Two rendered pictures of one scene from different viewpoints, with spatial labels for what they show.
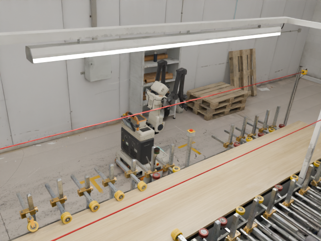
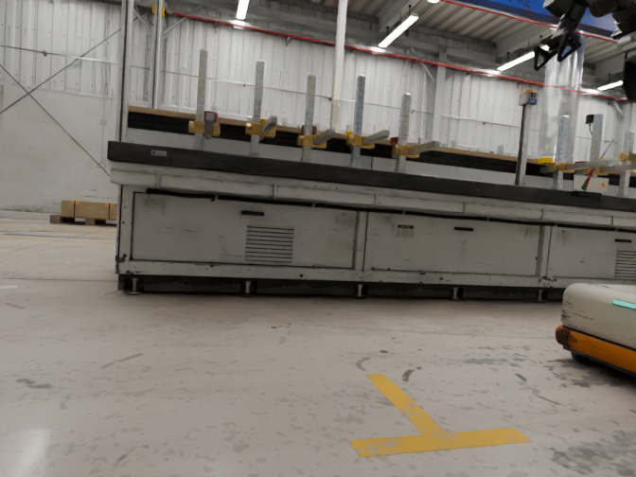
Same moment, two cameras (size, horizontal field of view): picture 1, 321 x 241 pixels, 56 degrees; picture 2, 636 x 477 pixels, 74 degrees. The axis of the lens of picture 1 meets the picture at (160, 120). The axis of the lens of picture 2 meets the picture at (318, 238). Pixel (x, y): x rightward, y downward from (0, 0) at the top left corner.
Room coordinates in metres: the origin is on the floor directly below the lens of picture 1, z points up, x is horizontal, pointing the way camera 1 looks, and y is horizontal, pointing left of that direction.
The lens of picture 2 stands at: (5.60, -0.44, 0.45)
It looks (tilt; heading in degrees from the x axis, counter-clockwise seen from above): 3 degrees down; 203
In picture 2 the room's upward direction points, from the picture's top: 4 degrees clockwise
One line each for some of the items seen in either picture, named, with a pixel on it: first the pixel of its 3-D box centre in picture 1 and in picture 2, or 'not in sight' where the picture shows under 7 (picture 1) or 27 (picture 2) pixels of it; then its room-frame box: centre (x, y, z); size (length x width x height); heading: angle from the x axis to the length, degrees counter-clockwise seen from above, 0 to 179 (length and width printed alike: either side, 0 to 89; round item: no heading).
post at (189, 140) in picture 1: (188, 152); (522, 146); (2.97, -0.35, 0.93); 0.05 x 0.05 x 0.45; 39
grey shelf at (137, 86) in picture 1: (154, 84); not in sight; (5.63, 0.18, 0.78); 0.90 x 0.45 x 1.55; 129
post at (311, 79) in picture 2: (253, 130); (308, 126); (3.75, -1.32, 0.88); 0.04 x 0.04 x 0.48; 39
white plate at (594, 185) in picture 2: (153, 177); (591, 185); (2.69, 0.04, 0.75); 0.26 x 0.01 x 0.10; 129
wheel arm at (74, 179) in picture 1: (82, 189); not in sight; (2.17, 0.68, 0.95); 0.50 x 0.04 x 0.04; 39
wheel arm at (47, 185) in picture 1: (55, 200); not in sight; (2.02, 0.87, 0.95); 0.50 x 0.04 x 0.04; 39
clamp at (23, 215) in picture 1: (28, 212); not in sight; (1.86, 1.04, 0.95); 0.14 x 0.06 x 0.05; 129
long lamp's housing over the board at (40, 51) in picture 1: (187, 38); not in sight; (2.40, -0.17, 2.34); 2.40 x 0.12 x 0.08; 129
